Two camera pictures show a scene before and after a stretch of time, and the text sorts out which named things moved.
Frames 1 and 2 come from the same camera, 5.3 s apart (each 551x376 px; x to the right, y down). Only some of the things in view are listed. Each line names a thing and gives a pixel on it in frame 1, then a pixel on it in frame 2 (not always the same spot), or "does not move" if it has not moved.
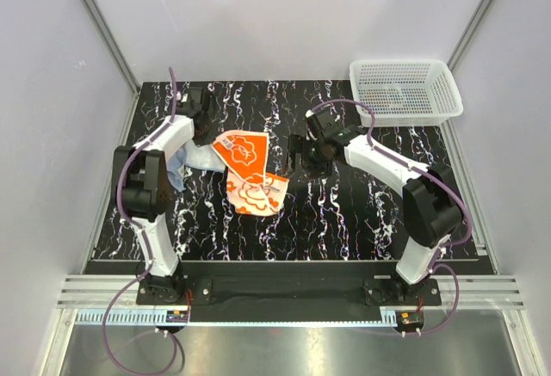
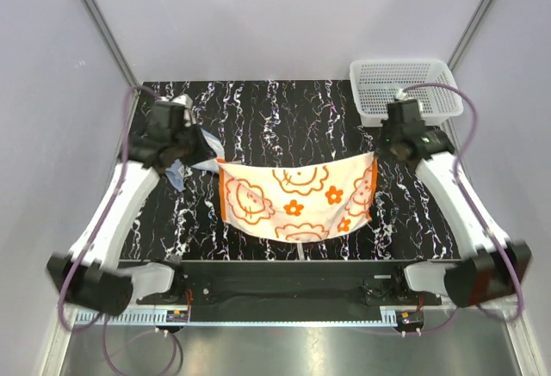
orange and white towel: x=250 y=190 → x=298 y=202
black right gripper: x=297 y=144 → x=383 y=132
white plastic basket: x=406 y=93 does not move
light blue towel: x=190 y=155 does not move
